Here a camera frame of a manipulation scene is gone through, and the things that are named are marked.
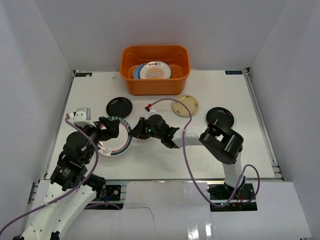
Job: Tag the blue table label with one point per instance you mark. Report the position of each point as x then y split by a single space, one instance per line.
233 72
87 74

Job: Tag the right blue table label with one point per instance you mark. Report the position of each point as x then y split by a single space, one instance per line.
233 72

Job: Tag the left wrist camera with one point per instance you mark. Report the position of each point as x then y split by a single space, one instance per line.
81 115

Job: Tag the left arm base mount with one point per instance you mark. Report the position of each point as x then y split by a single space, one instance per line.
107 198

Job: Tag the blue plate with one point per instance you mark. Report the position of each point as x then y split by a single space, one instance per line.
136 72

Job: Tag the black plate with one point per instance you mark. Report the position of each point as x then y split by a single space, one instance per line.
119 107
221 114

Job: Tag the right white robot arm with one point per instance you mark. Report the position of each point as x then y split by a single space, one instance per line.
220 140

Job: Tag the sunburst pattern plate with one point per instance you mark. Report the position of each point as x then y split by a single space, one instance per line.
155 70

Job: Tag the orange plastic bin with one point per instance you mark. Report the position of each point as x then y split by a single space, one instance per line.
176 56

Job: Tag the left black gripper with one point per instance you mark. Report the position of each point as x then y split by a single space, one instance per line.
105 128

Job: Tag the left blue table label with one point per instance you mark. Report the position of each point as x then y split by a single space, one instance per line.
87 74

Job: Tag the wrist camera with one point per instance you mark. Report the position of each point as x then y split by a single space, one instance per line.
81 115
150 111

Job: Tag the green rimmed white plate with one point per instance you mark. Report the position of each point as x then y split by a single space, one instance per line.
117 146

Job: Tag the beige small plate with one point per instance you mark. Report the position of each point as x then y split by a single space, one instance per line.
186 104

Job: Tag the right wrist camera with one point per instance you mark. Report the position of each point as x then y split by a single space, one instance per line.
150 111

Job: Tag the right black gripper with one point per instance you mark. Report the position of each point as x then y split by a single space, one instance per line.
136 132

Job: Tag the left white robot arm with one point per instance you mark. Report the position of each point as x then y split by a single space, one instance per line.
72 187

